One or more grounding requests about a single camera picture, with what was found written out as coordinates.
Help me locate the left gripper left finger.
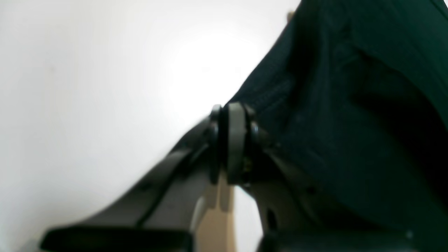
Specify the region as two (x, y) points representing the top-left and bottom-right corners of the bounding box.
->
(40, 105), (222, 252)

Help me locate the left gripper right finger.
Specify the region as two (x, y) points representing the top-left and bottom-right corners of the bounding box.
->
(226, 101), (447, 252)

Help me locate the black T-shirt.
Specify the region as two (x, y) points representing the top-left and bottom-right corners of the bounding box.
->
(231, 0), (447, 252)

